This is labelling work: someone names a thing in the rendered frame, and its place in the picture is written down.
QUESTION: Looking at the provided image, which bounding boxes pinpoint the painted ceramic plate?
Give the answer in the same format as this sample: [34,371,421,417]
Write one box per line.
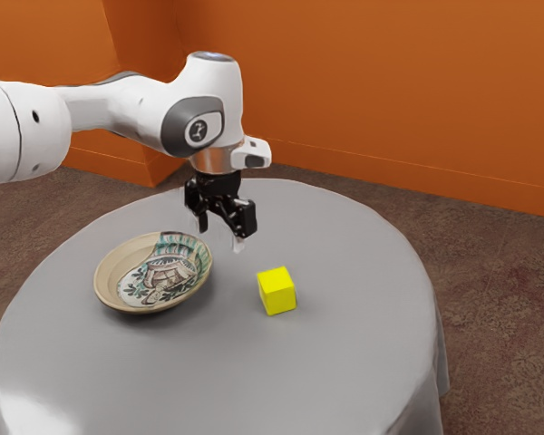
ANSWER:
[92,231,214,316]

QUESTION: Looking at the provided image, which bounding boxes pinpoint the yellow cube block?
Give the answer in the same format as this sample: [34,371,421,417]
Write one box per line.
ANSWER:
[256,266,297,316]

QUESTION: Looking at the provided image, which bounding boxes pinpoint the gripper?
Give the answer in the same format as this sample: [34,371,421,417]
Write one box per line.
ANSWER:
[183,169,258,253]

